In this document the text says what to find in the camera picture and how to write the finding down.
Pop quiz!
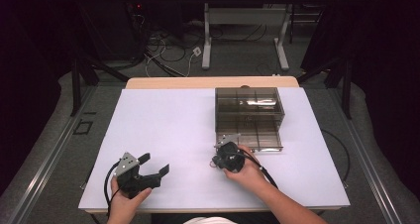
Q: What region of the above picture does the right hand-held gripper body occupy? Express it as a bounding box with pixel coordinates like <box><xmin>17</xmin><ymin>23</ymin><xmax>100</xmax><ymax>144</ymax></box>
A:
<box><xmin>214</xmin><ymin>133</ymin><xmax>247</xmax><ymax>173</ymax></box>

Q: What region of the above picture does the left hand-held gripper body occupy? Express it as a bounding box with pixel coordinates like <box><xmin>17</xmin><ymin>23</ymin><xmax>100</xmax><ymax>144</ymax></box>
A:
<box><xmin>113</xmin><ymin>152</ymin><xmax>162</xmax><ymax>199</ymax></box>

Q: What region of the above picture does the smoked acrylic drawer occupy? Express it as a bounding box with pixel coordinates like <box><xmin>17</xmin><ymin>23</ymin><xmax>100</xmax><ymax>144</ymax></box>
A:
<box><xmin>215</xmin><ymin>124</ymin><xmax>285</xmax><ymax>153</ymax></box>

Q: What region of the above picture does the smoked acrylic drawer organizer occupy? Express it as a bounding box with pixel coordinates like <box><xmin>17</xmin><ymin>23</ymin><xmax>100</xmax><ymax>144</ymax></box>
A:
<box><xmin>214</xmin><ymin>86</ymin><xmax>286</xmax><ymax>133</ymax></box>

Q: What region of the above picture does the person's left hand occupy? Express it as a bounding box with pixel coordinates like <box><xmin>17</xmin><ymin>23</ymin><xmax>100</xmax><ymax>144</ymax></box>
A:
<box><xmin>107</xmin><ymin>176</ymin><xmax>154</xmax><ymax>219</ymax></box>

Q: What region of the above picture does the person's right hand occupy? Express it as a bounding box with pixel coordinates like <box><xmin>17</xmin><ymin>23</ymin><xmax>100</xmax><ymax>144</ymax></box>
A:
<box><xmin>223</xmin><ymin>144</ymin><xmax>270</xmax><ymax>193</ymax></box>

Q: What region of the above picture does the white table sheet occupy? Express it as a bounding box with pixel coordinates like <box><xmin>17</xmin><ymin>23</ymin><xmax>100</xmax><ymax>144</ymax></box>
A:
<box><xmin>78</xmin><ymin>87</ymin><xmax>351</xmax><ymax>211</ymax></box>

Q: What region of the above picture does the person's white shirt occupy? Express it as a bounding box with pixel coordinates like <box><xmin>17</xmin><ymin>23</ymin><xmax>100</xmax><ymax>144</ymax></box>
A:
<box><xmin>182</xmin><ymin>216</ymin><xmax>247</xmax><ymax>224</ymax></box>

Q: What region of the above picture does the black metal stand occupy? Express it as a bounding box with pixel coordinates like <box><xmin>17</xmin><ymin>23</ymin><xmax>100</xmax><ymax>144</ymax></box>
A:
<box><xmin>70</xmin><ymin>56</ymin><xmax>130</xmax><ymax>118</ymax></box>
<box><xmin>296</xmin><ymin>56</ymin><xmax>353</xmax><ymax>119</ymax></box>

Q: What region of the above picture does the white-framed desk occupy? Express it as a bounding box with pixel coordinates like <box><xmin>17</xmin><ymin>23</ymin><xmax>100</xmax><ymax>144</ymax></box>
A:
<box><xmin>182</xmin><ymin>0</ymin><xmax>334</xmax><ymax>71</ymax></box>

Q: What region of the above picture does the dark curtain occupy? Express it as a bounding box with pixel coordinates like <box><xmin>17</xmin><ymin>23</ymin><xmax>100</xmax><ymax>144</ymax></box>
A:
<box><xmin>0</xmin><ymin>0</ymin><xmax>133</xmax><ymax>192</ymax></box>
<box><xmin>301</xmin><ymin>0</ymin><xmax>420</xmax><ymax>198</ymax></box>

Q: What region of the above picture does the black device with red light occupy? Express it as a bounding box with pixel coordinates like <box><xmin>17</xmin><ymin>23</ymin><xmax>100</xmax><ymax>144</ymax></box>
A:
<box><xmin>127</xmin><ymin>0</ymin><xmax>147</xmax><ymax>17</ymax></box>

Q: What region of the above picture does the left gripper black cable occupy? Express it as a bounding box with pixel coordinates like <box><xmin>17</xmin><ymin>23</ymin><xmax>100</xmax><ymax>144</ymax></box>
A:
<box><xmin>103</xmin><ymin>161</ymin><xmax>122</xmax><ymax>218</ymax></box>

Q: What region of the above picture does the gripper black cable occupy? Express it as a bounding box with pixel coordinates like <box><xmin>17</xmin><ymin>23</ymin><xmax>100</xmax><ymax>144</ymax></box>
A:
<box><xmin>103</xmin><ymin>161</ymin><xmax>122</xmax><ymax>218</ymax></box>
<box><xmin>237</xmin><ymin>151</ymin><xmax>279</xmax><ymax>189</ymax></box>

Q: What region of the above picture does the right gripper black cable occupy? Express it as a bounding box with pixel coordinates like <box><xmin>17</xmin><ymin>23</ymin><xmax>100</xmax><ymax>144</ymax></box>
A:
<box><xmin>237</xmin><ymin>151</ymin><xmax>279</xmax><ymax>189</ymax></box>

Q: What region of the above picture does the aluminium floor rail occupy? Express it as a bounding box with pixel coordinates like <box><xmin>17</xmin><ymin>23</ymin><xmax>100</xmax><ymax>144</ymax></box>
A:
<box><xmin>6</xmin><ymin>84</ymin><xmax>97</xmax><ymax>224</ymax></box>
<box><xmin>330</xmin><ymin>88</ymin><xmax>402</xmax><ymax>224</ymax></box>

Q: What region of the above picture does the tangle of floor cables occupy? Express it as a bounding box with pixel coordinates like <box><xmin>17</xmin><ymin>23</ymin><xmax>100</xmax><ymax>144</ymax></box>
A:
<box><xmin>132</xmin><ymin>12</ymin><xmax>206</xmax><ymax>78</ymax></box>

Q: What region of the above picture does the black floor cable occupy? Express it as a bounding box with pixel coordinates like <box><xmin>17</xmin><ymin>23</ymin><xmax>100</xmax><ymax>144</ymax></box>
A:
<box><xmin>321</xmin><ymin>128</ymin><xmax>351</xmax><ymax>185</ymax></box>

